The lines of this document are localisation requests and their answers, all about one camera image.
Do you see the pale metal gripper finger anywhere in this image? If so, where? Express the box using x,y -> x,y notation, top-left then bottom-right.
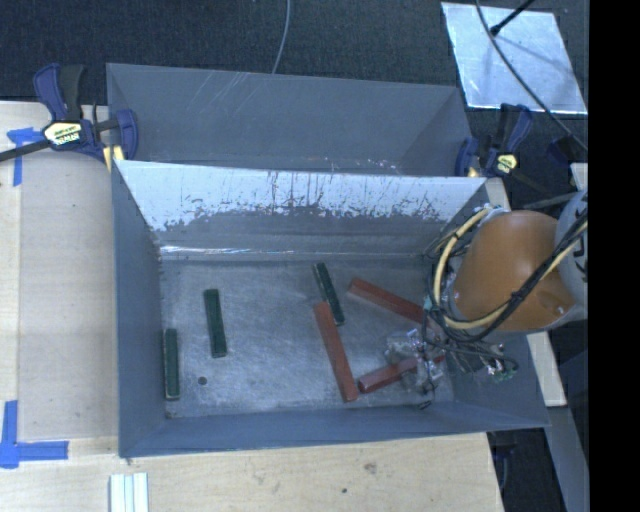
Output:
402,355 -> 444,396
384,329 -> 425,365

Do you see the red-brown flat block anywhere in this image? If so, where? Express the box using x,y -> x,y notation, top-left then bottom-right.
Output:
356,353 -> 447,395
345,277 -> 427,326
312,301 -> 361,404

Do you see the dark green flat block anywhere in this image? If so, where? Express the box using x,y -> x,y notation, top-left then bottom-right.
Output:
311,261 -> 347,328
202,288 -> 229,360
162,327 -> 182,401

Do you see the grey metal bin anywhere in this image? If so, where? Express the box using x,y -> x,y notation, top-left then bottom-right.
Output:
104,62 -> 552,459

